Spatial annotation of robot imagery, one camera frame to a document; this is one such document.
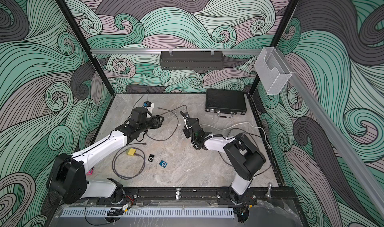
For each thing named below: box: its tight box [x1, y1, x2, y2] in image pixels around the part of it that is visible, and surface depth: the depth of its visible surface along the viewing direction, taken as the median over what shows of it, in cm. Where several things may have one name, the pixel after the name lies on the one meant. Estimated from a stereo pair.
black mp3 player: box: [147, 154, 155, 162], surface depth 87 cm
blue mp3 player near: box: [159, 160, 168, 169], surface depth 85 cm
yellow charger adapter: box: [126, 147, 136, 156], surface depth 88 cm
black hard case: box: [205, 89, 247, 119], surface depth 109 cm
